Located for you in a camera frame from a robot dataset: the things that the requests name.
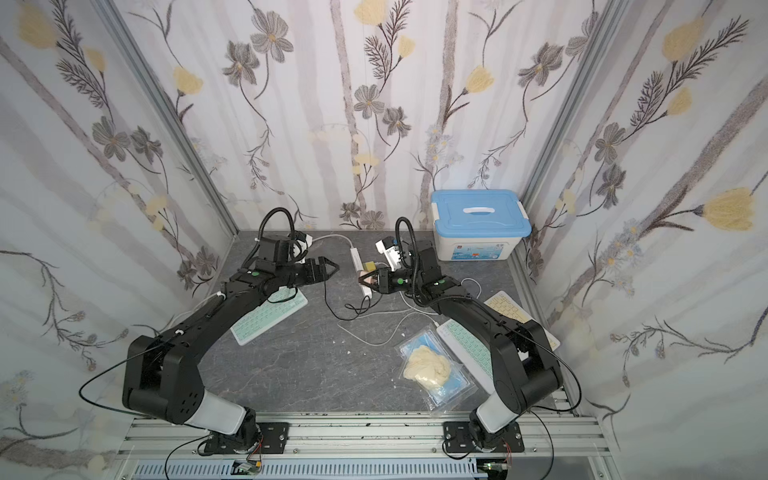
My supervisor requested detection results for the white power strip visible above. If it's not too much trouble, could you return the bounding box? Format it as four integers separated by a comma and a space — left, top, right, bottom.
350, 247, 373, 299

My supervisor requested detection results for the white USB cable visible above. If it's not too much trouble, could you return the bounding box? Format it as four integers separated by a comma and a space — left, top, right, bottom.
335, 290, 442, 349

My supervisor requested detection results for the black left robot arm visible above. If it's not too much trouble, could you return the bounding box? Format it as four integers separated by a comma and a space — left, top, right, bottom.
122, 227, 339, 453

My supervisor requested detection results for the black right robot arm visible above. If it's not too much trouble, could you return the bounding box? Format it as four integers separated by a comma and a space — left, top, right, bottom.
359, 216, 571, 449

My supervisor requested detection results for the green keyboard left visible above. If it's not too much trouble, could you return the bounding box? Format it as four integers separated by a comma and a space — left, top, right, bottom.
230, 287, 308, 346

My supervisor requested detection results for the green keyboard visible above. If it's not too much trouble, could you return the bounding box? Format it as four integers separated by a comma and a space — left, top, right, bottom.
230, 287, 308, 346
437, 320, 495, 395

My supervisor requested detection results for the green keyboard right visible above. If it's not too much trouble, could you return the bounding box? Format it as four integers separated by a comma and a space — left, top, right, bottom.
437, 320, 495, 395

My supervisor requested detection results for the bag of gloves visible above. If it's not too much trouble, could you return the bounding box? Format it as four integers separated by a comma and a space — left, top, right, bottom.
395, 327, 478, 413

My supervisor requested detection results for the blue lid storage box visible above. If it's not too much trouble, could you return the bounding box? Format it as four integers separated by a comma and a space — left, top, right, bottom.
430, 189, 532, 261

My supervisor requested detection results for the black USB cable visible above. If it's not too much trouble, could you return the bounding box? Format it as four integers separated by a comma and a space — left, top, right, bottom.
320, 278, 385, 322

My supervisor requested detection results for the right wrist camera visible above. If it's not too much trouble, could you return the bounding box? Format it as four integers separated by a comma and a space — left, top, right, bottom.
375, 236, 408, 271

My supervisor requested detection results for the yellow wireless keyboard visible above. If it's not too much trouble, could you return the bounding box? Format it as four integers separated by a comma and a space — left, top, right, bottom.
485, 291, 533, 323

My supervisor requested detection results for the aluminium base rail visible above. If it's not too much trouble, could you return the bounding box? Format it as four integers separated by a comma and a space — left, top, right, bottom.
113, 383, 613, 480

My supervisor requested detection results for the white ribbed cable duct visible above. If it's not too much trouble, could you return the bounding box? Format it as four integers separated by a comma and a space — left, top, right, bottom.
125, 458, 488, 479

